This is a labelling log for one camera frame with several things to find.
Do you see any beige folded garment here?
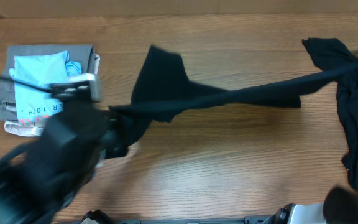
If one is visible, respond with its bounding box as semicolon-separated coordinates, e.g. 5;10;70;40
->
4;53;101;138

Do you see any grey folded garment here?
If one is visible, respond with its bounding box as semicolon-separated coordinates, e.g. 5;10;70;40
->
0;44;96;121

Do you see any black clothes pile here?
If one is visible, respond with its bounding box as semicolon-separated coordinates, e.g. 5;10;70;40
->
302;38;358;191

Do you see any black t-shirt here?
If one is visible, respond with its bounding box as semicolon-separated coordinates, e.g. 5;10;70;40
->
111;45;358;145

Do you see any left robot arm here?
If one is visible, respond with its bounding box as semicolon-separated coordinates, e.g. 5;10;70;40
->
0;102;118;223

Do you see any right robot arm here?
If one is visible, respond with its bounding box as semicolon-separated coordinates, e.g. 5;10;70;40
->
263;186;358;224

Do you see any light blue folded shirt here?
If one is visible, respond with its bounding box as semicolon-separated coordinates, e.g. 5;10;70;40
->
9;50;83;124

